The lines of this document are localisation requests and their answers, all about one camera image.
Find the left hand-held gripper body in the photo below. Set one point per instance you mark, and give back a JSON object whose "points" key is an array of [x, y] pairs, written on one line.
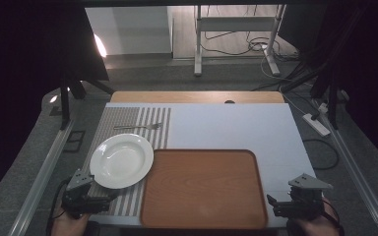
{"points": [[78, 188]]}

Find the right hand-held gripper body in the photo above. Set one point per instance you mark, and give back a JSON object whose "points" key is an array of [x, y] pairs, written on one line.
{"points": [[308, 196]]}

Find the person's right hand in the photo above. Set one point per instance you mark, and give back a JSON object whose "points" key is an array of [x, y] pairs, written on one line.
{"points": [[315, 226]]}

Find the person's left hand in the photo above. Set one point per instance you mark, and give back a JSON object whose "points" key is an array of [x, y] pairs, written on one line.
{"points": [[68, 225]]}

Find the white deep plate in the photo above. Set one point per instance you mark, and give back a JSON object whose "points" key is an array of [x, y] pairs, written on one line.
{"points": [[121, 161]]}

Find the white power strip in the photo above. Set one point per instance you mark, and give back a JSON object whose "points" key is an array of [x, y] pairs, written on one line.
{"points": [[315, 124]]}

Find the silver metal fork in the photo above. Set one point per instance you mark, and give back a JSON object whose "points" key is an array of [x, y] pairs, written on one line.
{"points": [[138, 126]]}

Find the brown wooden tray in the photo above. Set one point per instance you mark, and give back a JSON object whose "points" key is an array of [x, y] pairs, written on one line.
{"points": [[203, 188]]}

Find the grey striped placemat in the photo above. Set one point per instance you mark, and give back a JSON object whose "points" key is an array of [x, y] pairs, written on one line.
{"points": [[124, 119]]}

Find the black tripod stand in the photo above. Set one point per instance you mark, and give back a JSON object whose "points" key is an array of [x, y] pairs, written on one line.
{"points": [[65, 101]]}

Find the small white plug adapter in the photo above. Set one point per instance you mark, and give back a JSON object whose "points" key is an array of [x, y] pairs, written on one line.
{"points": [[323, 108]]}

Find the black stand with legs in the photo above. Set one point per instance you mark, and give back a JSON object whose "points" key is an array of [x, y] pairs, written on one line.
{"points": [[333, 98]]}

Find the dark curtain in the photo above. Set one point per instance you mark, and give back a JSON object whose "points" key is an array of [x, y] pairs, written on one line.
{"points": [[29, 65], [367, 65]]}

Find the aluminium floor rail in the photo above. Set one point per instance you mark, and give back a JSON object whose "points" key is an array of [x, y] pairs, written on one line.
{"points": [[357, 170], [39, 180]]}

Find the black rectangular floor frame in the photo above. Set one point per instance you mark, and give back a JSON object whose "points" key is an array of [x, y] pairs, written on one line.
{"points": [[75, 141]]}

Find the white metal desk frame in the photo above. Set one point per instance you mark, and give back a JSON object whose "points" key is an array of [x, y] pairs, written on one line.
{"points": [[236, 23]]}

